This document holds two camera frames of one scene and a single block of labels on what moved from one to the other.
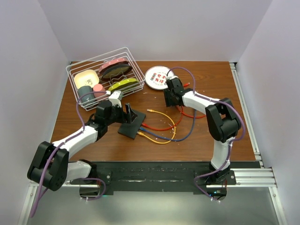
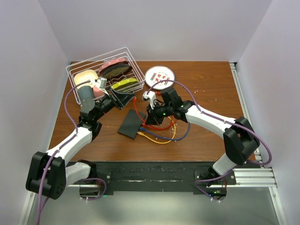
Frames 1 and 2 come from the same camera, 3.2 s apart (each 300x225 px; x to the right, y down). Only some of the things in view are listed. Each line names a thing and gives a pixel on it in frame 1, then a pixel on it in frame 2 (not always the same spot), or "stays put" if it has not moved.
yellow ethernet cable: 153,141 stays put
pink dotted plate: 122,59 stays put
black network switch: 131,130 stays put
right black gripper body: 168,99 to 159,112
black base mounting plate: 156,177 stays put
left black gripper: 128,117 to 121,99
